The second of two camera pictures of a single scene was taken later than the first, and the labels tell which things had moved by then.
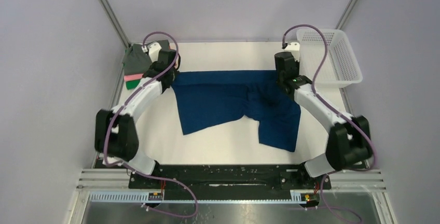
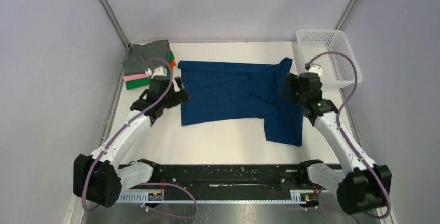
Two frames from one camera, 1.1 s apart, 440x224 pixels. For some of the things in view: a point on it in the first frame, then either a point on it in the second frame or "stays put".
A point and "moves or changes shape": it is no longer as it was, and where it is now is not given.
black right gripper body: x=297 y=66 to x=297 y=96
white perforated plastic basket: x=340 y=69 stays put
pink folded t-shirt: x=133 y=77 stays put
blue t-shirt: x=209 y=98 moves or changes shape
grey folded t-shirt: x=136 y=60 stays put
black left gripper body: x=174 y=72 to x=172 y=94
